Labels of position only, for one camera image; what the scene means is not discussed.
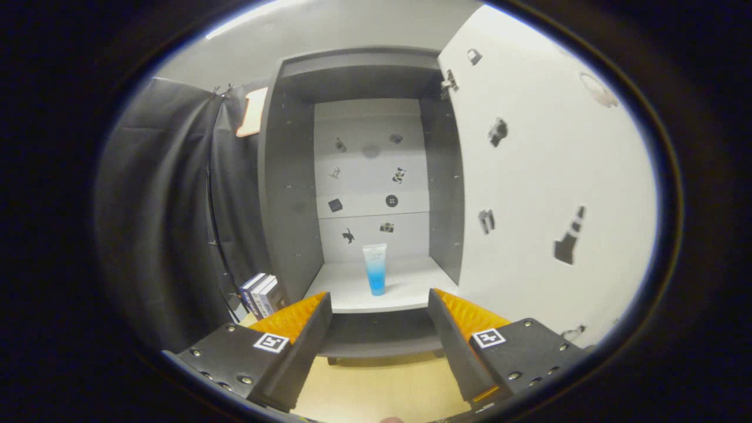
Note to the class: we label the metal door hinge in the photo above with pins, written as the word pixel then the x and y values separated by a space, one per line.
pixel 449 82

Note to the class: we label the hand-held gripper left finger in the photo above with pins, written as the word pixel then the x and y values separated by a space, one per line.
pixel 302 358

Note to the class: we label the white cabinet shelf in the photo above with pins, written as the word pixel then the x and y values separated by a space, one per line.
pixel 352 294

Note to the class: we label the black backdrop cloth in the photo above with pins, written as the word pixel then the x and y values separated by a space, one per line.
pixel 158 205

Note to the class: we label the blue and white tube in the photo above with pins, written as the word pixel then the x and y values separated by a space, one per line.
pixel 376 276

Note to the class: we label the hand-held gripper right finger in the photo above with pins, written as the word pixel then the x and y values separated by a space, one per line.
pixel 457 346

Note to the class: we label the white cabinet door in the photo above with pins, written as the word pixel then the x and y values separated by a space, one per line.
pixel 529 176

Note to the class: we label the thin black stand pole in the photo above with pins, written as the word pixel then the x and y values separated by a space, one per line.
pixel 210 211

